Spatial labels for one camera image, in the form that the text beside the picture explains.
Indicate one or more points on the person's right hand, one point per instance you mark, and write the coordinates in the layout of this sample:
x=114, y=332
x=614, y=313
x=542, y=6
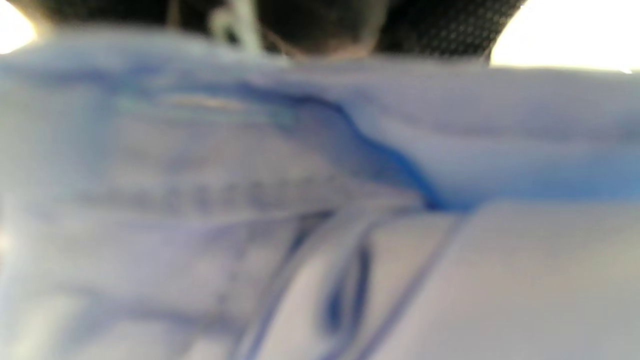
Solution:
x=320, y=25

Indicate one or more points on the light blue long-sleeve shirt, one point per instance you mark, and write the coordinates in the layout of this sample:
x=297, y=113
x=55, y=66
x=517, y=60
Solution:
x=250, y=200

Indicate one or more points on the black mesh office chair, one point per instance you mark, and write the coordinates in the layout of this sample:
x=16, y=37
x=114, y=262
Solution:
x=450, y=25

